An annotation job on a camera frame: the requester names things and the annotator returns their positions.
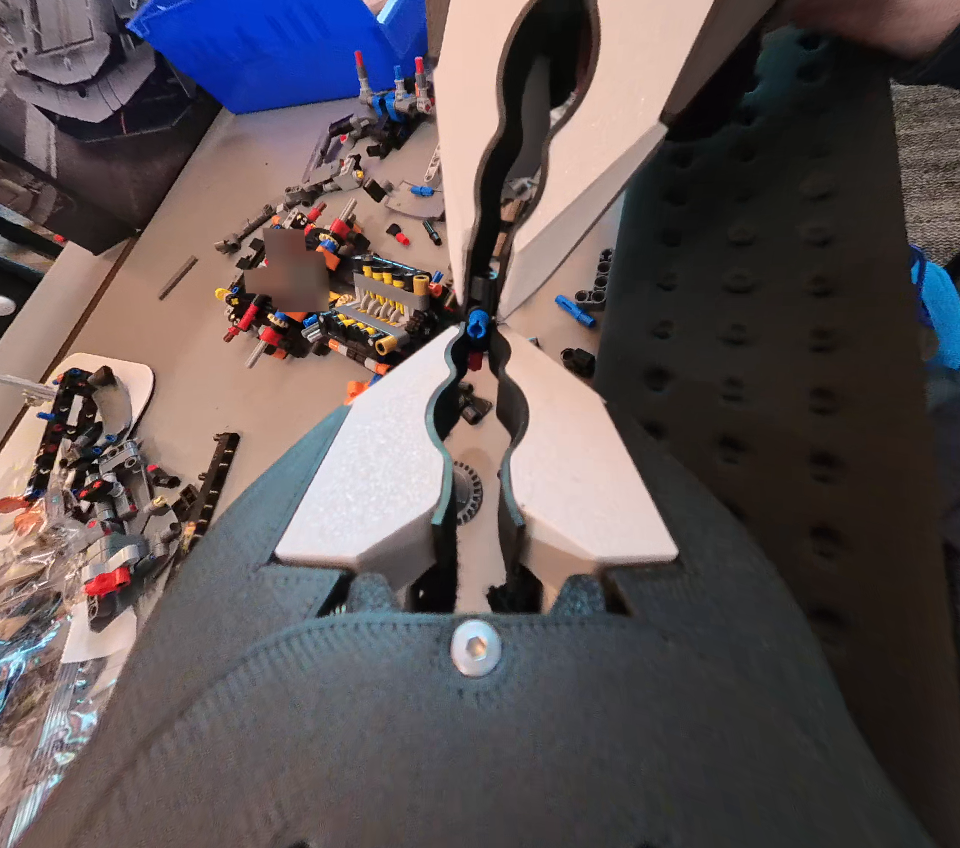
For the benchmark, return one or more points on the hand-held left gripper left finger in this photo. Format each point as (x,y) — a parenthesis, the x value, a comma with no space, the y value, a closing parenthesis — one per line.
(367,481)

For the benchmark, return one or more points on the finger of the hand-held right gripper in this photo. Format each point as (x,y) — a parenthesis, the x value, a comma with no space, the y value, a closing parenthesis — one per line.
(480,1)
(660,23)

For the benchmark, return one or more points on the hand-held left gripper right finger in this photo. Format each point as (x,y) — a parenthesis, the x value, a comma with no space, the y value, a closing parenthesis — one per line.
(592,488)

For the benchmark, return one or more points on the black lego arm assembly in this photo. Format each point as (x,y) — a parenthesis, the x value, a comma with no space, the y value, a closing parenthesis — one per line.
(480,286)

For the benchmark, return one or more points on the orange lego piece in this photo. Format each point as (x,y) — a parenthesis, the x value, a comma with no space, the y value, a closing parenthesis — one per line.
(358,392)

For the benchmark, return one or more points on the dark grey lego gear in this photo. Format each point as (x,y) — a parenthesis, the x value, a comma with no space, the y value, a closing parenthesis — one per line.
(469,488)

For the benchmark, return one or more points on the blue grey lego piston assembly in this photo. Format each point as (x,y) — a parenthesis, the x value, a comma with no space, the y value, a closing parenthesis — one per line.
(390,102)

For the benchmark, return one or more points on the long black lego beam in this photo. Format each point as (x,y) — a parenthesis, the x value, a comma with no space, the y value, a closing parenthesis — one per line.
(210,488)

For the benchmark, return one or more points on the multicolour lego chassis assembly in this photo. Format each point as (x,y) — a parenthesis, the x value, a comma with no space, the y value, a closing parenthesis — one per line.
(382,308)

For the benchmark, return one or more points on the blue lego pin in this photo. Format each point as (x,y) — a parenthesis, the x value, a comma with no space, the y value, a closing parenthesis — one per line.
(574,310)

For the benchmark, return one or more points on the grey lego panel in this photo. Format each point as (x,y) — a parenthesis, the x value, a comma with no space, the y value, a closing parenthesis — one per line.
(416,200)

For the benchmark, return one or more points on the grey lego steering assembly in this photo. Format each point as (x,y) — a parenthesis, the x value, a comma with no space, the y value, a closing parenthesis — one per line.
(337,158)

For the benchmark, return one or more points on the black red lego piece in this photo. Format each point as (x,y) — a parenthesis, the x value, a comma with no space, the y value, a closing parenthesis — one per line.
(397,234)

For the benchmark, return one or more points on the grey lego subassembly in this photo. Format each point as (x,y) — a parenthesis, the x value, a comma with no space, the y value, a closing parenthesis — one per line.
(112,548)

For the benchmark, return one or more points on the dark grey lego axle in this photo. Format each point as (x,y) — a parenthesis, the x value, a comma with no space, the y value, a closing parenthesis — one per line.
(178,277)

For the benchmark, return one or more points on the dark grey lego driveshaft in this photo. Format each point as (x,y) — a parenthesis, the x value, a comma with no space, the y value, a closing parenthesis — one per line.
(244,230)

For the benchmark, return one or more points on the black curved lego subframe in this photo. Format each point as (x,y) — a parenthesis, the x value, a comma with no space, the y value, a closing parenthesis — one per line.
(60,421)

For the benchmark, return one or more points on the clear bags of lego parts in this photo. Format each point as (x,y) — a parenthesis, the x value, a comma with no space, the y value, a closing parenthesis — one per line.
(45,638)

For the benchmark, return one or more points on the blue storage bin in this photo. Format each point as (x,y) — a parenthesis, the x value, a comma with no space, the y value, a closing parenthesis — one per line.
(262,38)

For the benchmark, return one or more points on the white book stand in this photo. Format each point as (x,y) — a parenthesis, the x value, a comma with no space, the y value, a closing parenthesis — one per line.
(139,383)

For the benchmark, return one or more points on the blue fabric item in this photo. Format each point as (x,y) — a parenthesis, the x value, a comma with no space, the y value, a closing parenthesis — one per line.
(941,308)

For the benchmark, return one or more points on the dark printed cardboard box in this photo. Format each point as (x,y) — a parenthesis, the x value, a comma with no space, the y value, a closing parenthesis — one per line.
(75,38)

